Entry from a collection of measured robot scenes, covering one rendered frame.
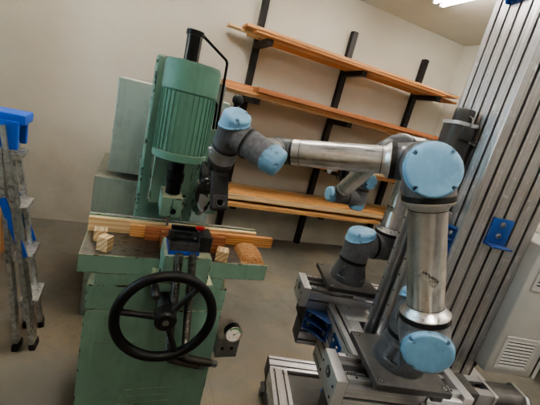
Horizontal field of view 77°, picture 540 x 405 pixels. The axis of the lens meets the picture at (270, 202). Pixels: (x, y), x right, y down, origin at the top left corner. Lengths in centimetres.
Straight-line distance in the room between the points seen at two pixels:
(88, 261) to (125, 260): 10
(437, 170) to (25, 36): 325
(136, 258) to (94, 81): 249
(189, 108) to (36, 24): 253
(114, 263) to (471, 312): 116
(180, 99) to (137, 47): 235
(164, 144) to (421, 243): 79
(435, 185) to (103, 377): 118
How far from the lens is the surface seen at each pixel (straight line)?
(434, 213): 82
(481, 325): 144
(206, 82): 111
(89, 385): 142
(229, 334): 128
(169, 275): 96
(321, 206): 359
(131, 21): 346
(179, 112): 111
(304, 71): 379
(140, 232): 127
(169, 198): 119
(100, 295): 121
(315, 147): 94
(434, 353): 92
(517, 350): 150
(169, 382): 145
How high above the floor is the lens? 142
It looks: 15 degrees down
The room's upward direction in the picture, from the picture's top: 14 degrees clockwise
